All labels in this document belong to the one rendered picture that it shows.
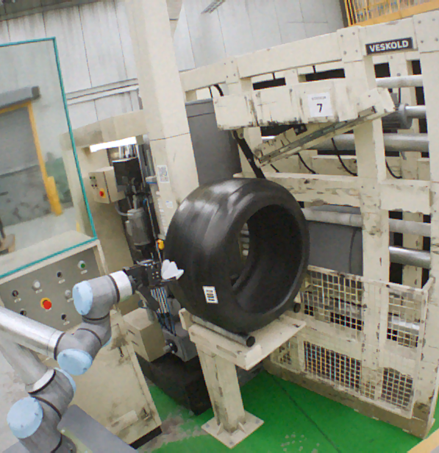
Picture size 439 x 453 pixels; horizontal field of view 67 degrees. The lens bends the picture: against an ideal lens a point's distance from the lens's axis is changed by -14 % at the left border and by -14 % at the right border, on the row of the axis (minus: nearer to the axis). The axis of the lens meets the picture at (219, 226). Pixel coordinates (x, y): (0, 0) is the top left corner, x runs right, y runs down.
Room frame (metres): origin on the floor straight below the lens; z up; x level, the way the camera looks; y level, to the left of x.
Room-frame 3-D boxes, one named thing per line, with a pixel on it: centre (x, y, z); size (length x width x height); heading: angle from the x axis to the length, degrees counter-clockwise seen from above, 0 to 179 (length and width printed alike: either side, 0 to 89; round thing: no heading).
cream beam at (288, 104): (1.49, -0.35, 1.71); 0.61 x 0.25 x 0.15; 39
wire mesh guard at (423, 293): (1.43, -0.44, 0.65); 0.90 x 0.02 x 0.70; 39
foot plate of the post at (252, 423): (1.59, 0.13, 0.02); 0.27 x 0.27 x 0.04; 39
